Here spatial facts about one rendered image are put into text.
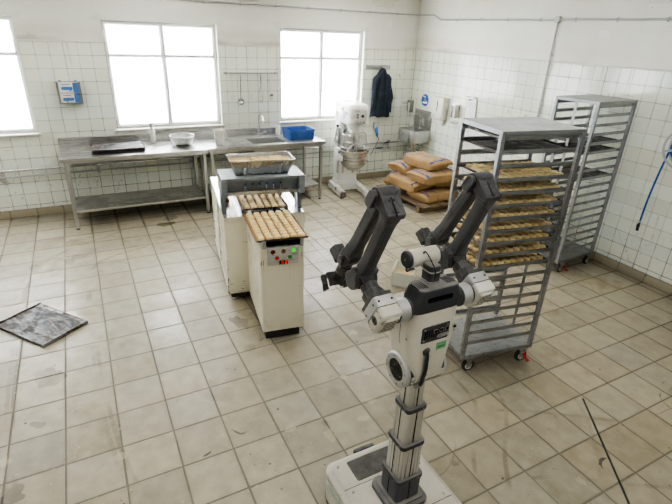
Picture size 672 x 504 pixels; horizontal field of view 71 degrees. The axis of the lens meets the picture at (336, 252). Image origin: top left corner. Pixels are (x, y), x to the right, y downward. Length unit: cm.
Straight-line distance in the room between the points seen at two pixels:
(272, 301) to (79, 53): 429
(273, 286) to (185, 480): 149
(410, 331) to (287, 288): 204
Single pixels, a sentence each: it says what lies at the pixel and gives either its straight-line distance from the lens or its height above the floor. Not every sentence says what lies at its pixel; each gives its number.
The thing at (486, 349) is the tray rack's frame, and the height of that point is 15.
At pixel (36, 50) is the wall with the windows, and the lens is 692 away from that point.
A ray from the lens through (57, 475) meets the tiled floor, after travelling 333.
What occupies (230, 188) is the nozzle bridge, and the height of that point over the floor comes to 107.
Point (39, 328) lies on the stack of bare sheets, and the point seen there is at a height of 2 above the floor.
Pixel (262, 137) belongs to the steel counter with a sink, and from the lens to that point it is 722.
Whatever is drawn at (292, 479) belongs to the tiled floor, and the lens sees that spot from 300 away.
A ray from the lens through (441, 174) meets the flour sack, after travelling 704.
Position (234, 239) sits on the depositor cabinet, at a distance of 426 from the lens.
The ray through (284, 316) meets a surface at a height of 21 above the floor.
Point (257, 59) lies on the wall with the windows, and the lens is 731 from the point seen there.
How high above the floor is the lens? 232
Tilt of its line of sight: 25 degrees down
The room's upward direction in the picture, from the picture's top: 2 degrees clockwise
